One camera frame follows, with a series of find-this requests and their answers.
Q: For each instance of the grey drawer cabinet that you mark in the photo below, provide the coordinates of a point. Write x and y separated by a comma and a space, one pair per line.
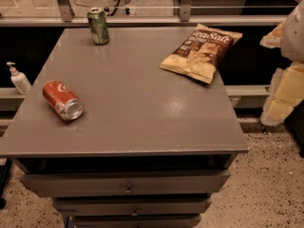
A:
169, 137

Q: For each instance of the metal railing frame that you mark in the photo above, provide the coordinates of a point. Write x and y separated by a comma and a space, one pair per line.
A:
72, 13

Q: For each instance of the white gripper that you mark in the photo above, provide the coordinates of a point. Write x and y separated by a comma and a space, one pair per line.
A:
294, 37

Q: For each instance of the red coke can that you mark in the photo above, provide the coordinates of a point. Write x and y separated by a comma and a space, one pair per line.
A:
63, 100

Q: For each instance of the white pump sanitizer bottle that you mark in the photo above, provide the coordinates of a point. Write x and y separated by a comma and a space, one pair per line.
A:
19, 79

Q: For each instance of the drawer knob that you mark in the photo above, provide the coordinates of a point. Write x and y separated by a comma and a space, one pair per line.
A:
128, 190
134, 213

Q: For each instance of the green soda can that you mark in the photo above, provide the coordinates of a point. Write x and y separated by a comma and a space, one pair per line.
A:
98, 26

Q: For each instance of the sea salt chip bag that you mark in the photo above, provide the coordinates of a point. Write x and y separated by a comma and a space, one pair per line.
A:
201, 53

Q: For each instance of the top drawer knob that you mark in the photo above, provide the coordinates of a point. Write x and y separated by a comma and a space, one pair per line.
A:
128, 190

